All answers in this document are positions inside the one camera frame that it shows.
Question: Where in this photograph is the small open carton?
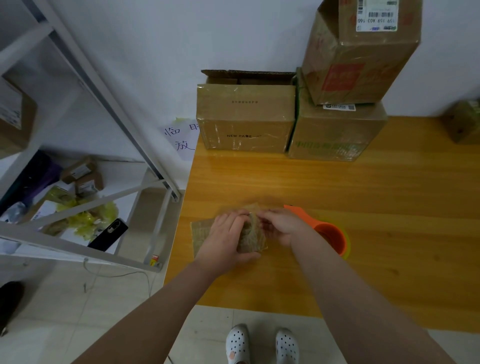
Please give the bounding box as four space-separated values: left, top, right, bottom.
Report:
61 156 105 196

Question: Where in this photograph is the person's right hand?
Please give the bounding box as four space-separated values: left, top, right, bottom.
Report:
258 207 318 250

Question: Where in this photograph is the grey metal shelf rack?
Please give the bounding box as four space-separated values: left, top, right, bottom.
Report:
0 0 183 273

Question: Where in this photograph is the stack of cardboard boxes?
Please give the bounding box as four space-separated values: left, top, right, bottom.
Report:
196 0 424 162

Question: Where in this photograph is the wooden table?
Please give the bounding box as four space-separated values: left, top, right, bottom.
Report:
163 114 480 333

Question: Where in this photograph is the white perforated clog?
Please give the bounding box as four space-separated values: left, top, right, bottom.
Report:
225 324 252 364
273 327 301 364

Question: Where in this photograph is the large worn shelf carton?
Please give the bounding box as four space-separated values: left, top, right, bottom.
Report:
0 75 37 159

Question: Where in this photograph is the blue orange tape dispenser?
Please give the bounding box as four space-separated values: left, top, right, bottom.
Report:
283 204 351 260

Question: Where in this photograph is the white paper wall sign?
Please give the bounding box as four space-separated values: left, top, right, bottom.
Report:
161 118 201 161

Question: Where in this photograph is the box barcode label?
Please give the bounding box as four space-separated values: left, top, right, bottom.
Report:
448 97 480 145

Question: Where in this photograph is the dark blue bag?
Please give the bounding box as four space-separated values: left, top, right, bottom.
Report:
0 150 63 215

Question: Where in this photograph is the person's left hand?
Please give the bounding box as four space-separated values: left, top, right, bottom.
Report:
195 210 262 277

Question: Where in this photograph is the yellow plastic bag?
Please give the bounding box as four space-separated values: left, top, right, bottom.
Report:
48 196 120 241

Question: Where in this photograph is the thin white cable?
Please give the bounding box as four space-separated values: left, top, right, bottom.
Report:
81 258 151 280

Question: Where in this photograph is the small box with white label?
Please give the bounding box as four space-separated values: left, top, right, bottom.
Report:
190 204 270 260

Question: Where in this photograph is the person's left forearm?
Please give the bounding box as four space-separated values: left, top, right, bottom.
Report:
71 262 219 364

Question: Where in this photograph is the person's right forearm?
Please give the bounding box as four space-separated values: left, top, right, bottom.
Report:
292 232 455 364

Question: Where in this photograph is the black mobile phone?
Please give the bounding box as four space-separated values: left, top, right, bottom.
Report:
87 218 129 252

